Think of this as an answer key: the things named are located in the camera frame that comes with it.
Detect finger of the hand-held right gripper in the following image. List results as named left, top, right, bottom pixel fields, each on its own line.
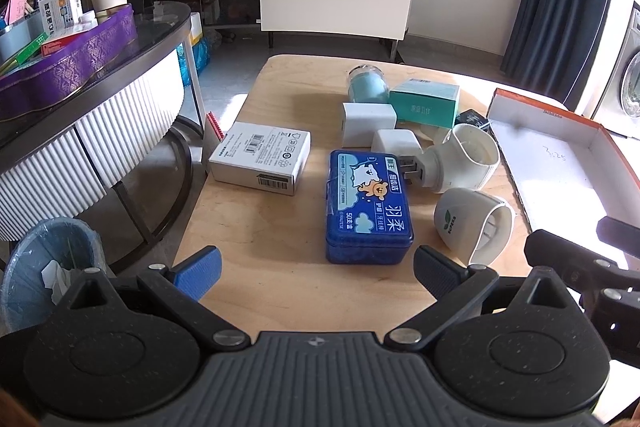
left=597, top=216, right=640, bottom=253
left=524, top=229, right=626, bottom=293

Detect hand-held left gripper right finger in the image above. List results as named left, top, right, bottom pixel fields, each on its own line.
left=384, top=245, right=583, bottom=352

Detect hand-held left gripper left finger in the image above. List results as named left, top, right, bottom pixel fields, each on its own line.
left=54, top=245, right=252, bottom=353

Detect white plug-in device leaf logo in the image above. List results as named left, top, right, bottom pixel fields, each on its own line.
left=433, top=187, right=516, bottom=267

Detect blue dental floss box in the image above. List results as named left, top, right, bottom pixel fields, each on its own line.
left=324, top=149, right=415, bottom=266

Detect orange-rimmed cardboard box lid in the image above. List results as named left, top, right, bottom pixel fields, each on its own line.
left=486, top=88, right=640, bottom=258

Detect plain white plug-in device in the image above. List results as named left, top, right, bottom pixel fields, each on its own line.
left=400, top=123, right=502, bottom=194

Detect white and grey carton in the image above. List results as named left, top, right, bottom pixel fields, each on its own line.
left=207, top=122, right=312, bottom=196

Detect small white plug charger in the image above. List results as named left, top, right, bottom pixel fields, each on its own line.
left=371, top=128, right=425, bottom=160

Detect black charger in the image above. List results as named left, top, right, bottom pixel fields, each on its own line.
left=457, top=109, right=493, bottom=132

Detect large white charger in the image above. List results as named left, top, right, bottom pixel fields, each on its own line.
left=342, top=102, right=397, bottom=146

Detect teal carton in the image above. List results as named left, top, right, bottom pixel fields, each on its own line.
left=389, top=78, right=462, bottom=128

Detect blue toothpick jar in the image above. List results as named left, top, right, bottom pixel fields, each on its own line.
left=347, top=63, right=392, bottom=104

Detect red comb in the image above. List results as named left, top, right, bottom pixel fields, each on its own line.
left=205, top=111, right=223, bottom=142

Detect washing machine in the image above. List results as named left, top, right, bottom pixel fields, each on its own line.
left=590, top=2, right=640, bottom=138

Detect oval white ribbed coffee table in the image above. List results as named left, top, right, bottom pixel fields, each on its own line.
left=0, top=0, right=206, bottom=278

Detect blue trash bin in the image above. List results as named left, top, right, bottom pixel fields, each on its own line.
left=0, top=217, right=108, bottom=338

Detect blue plastic bags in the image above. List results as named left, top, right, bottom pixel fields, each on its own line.
left=177, top=34, right=211, bottom=88

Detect purple patterned tray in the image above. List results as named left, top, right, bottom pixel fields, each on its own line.
left=0, top=3, right=138, bottom=122

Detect red and white box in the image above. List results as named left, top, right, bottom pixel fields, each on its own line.
left=40, top=24, right=98, bottom=58

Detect white television stand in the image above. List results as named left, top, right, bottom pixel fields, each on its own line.
left=147, top=0, right=418, bottom=62

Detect white medicine box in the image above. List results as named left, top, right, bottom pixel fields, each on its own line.
left=38, top=0, right=83, bottom=32

